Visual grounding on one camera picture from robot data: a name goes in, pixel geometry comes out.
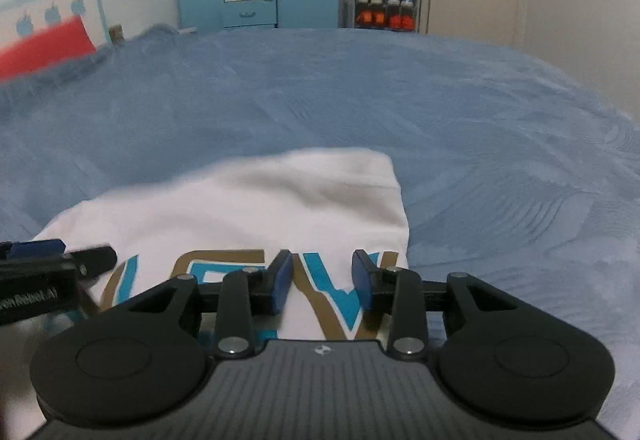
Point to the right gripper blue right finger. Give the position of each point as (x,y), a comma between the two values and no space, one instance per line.
(397,293)

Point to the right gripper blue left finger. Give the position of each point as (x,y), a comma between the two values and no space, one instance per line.
(246,294)

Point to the bronze bedside socket plate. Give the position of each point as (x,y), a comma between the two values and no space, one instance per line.
(116,33)

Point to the red pillow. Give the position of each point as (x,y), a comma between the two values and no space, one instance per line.
(47,47)

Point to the blue bedspread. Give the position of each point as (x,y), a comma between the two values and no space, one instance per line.
(508,169)

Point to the white Nevada sweatshirt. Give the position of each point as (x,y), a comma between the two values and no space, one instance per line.
(321,204)

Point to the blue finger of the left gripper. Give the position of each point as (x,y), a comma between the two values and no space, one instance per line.
(13,250)

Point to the apple pattern headboard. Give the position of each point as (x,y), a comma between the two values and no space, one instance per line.
(23,18)

